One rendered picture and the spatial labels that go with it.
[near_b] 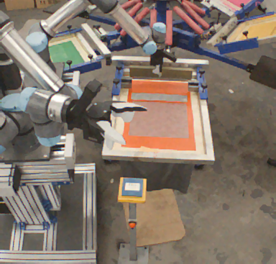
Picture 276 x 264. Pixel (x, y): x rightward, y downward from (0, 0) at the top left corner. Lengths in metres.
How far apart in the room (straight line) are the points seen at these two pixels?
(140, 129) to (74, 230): 0.92
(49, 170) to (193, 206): 1.49
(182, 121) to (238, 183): 1.17
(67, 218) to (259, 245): 1.50
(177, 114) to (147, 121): 0.19
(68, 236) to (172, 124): 1.08
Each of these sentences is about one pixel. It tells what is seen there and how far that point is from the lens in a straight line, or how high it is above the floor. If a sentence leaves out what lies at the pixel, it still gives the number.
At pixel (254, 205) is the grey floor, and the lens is 2.72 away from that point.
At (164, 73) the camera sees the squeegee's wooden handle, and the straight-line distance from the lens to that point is 1.97.
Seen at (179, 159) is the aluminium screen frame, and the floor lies 0.99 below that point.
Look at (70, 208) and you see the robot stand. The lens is 2.33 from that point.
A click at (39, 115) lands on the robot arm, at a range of 0.86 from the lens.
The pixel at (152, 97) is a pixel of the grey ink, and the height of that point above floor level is 0.96.
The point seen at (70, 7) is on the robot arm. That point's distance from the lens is 1.65.
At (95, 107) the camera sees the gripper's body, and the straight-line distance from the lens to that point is 0.79.
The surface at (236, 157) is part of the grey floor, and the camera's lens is 2.99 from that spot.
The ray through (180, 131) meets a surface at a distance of 1.75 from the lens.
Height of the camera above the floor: 2.20
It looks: 45 degrees down
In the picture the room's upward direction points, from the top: straight up
